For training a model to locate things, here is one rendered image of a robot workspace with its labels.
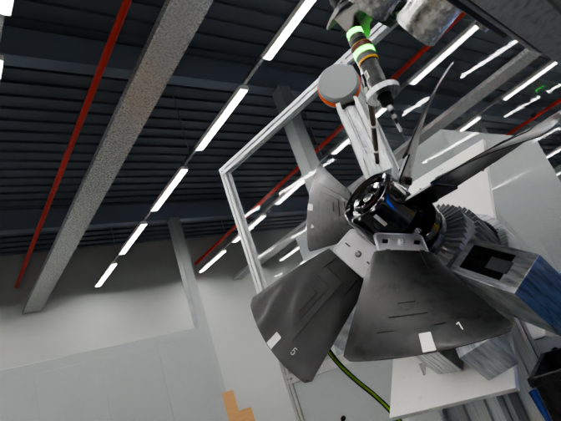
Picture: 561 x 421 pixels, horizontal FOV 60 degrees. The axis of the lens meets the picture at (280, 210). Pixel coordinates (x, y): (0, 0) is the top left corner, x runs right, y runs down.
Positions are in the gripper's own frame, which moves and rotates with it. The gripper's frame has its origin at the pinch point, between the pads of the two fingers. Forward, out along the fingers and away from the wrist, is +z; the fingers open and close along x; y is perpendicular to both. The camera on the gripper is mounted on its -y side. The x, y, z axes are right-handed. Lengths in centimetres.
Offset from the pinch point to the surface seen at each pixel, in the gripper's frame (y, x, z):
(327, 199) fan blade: 29.1, 7.4, 24.3
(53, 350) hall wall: -188, 351, 1168
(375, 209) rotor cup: 42.5, -8.5, 3.9
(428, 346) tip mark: 67, -22, -4
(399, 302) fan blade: 60, -19, 0
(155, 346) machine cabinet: -32, 235, 513
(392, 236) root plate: 47.7, -5.5, 4.6
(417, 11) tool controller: 53, -63, -34
